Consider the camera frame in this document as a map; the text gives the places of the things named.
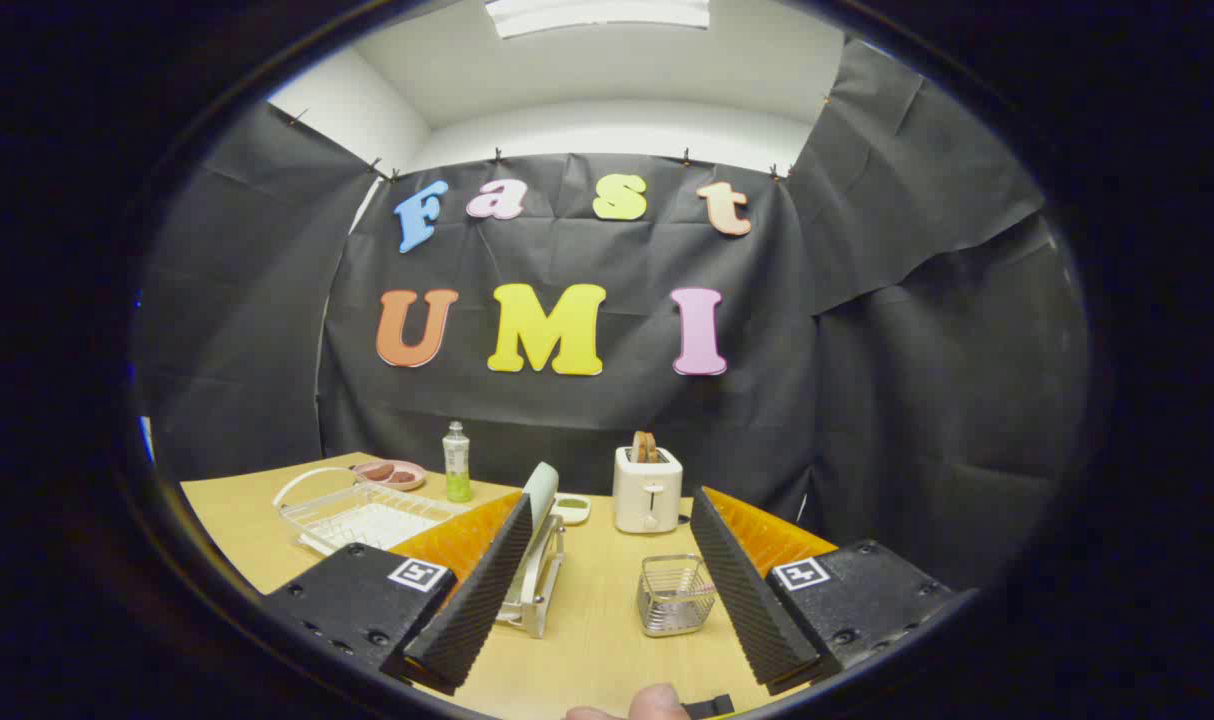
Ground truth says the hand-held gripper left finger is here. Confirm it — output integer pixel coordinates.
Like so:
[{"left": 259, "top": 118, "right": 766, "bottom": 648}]
[{"left": 264, "top": 488, "right": 535, "bottom": 696}]

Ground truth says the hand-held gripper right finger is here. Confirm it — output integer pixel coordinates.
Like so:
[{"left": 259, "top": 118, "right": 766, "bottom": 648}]
[{"left": 689, "top": 485, "right": 978, "bottom": 689}]

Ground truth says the metal wire basket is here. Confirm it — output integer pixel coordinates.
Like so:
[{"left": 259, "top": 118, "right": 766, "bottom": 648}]
[{"left": 636, "top": 554, "right": 717, "bottom": 639}]

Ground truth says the pale green plate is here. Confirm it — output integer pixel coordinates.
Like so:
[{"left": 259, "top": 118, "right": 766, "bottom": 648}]
[{"left": 520, "top": 461, "right": 561, "bottom": 601}]

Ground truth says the white wire dish rack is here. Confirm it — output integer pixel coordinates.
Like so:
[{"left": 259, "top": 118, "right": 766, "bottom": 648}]
[{"left": 272, "top": 465, "right": 568, "bottom": 641}]

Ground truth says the small pink plate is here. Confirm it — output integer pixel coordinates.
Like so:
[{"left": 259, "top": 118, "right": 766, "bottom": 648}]
[{"left": 352, "top": 459, "right": 428, "bottom": 492}]

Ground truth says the cream toaster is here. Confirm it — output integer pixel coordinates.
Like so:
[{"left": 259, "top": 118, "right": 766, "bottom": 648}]
[{"left": 612, "top": 446, "right": 684, "bottom": 535}]

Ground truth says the clear bottle with green liquid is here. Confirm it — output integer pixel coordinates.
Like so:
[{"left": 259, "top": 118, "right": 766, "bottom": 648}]
[{"left": 442, "top": 421, "right": 472, "bottom": 504}]

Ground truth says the ceiling light panel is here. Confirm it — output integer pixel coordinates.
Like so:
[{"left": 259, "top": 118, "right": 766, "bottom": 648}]
[{"left": 485, "top": 0, "right": 711, "bottom": 39}]

